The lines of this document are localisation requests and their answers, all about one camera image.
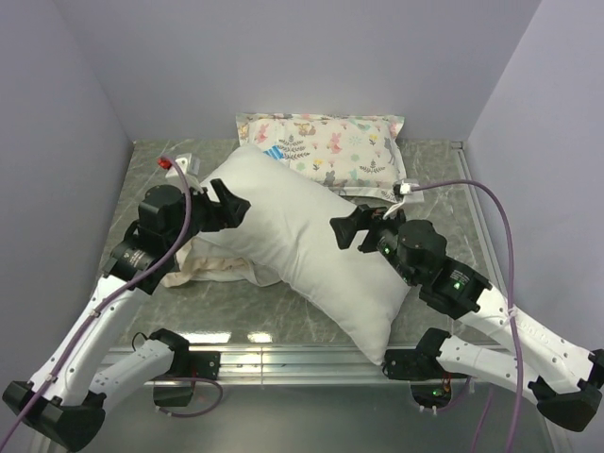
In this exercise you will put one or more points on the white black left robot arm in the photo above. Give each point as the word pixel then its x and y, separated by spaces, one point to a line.
pixel 68 399

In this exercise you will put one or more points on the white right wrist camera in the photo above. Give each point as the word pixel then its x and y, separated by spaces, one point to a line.
pixel 406 193

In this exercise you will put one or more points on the animal print patterned pillow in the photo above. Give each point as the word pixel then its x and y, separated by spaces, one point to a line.
pixel 352 155

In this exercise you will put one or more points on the white pillow with cream ruffle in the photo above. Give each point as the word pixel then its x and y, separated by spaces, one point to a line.
pixel 199 260

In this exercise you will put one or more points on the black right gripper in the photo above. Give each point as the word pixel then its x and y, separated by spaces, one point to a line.
pixel 363 217

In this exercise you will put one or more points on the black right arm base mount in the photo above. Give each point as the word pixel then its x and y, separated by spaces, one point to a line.
pixel 433 389

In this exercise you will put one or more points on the aluminium right side rail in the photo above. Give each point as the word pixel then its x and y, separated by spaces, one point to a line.
pixel 493 269

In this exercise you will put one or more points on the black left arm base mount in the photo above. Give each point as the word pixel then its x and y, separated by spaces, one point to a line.
pixel 191 389

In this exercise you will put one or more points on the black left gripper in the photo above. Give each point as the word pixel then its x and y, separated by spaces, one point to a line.
pixel 227 212

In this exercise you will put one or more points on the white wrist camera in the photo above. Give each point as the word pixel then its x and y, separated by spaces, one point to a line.
pixel 182 174
pixel 406 193

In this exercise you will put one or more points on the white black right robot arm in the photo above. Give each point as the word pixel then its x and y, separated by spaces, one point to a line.
pixel 561 379

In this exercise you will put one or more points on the plain white pillow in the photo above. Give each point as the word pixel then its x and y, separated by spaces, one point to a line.
pixel 287 231

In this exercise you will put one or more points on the aluminium front rail frame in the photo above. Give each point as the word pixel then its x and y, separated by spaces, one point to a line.
pixel 310 399

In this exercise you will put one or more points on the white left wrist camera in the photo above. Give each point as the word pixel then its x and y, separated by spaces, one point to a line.
pixel 182 174

